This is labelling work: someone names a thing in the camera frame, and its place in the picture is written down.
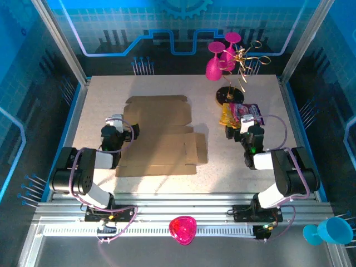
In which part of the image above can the purple candy bag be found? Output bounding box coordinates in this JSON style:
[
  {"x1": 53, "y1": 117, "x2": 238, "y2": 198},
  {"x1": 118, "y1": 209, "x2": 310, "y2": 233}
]
[{"x1": 229, "y1": 102, "x2": 265, "y2": 126}]

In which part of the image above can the brown cardboard paper box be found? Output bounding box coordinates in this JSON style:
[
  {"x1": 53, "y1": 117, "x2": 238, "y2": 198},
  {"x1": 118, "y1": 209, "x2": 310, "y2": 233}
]
[{"x1": 115, "y1": 95, "x2": 209, "y2": 177}]

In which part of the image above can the aluminium frame rail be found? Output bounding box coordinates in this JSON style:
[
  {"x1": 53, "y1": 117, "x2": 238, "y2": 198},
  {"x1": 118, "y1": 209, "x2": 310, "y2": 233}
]
[{"x1": 32, "y1": 193, "x2": 334, "y2": 225}]

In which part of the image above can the yellow snack bag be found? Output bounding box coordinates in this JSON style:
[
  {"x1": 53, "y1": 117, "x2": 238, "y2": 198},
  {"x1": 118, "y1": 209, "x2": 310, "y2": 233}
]
[{"x1": 219, "y1": 102, "x2": 241, "y2": 128}]

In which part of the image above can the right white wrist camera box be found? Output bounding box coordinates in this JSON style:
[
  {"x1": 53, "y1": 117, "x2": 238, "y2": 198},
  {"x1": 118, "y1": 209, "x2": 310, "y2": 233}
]
[{"x1": 240, "y1": 114, "x2": 256, "y2": 134}]

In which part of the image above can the aluminium frame post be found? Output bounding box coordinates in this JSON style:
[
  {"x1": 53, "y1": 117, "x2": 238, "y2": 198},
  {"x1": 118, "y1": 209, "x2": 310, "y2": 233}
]
[
  {"x1": 30, "y1": 0, "x2": 91, "y2": 86},
  {"x1": 279, "y1": 0, "x2": 336, "y2": 86}
]

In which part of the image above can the white slotted cable duct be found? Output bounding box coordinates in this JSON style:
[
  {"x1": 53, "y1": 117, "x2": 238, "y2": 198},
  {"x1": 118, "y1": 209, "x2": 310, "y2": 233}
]
[{"x1": 43, "y1": 225, "x2": 255, "y2": 237}]

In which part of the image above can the blue plastic wine glass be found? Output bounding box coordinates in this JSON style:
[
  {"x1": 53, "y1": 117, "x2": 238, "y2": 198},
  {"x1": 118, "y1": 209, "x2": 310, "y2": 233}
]
[{"x1": 302, "y1": 216, "x2": 354, "y2": 246}]

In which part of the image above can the pink triangular plastic bowl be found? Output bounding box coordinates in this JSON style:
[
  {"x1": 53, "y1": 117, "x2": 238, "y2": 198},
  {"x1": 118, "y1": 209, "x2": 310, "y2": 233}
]
[{"x1": 169, "y1": 215, "x2": 197, "y2": 246}]

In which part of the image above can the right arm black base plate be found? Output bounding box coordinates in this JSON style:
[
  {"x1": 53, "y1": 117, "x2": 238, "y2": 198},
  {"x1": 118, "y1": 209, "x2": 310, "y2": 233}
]
[{"x1": 233, "y1": 204, "x2": 283, "y2": 223}]

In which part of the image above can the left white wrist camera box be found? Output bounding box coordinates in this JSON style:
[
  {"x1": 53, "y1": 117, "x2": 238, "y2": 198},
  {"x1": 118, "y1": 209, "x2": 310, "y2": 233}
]
[{"x1": 105, "y1": 114, "x2": 125, "y2": 134}]

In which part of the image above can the pink plastic wine glass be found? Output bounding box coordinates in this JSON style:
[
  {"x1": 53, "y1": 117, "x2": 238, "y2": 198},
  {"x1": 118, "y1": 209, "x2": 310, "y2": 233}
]
[
  {"x1": 219, "y1": 32, "x2": 241, "y2": 72},
  {"x1": 205, "y1": 41, "x2": 225, "y2": 82}
]

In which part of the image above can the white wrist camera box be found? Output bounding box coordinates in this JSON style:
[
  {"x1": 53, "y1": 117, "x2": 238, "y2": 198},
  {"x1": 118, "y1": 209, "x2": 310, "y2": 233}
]
[
  {"x1": 105, "y1": 114, "x2": 125, "y2": 134},
  {"x1": 240, "y1": 114, "x2": 256, "y2": 134}
]

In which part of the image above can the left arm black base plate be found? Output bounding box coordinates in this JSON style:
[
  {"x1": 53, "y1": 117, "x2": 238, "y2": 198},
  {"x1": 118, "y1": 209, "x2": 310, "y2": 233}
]
[{"x1": 84, "y1": 205, "x2": 135, "y2": 223}]

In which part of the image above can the gold wire glass rack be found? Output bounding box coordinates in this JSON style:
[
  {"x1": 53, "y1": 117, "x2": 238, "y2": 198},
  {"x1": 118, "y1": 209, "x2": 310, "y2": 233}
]
[{"x1": 215, "y1": 40, "x2": 272, "y2": 106}]

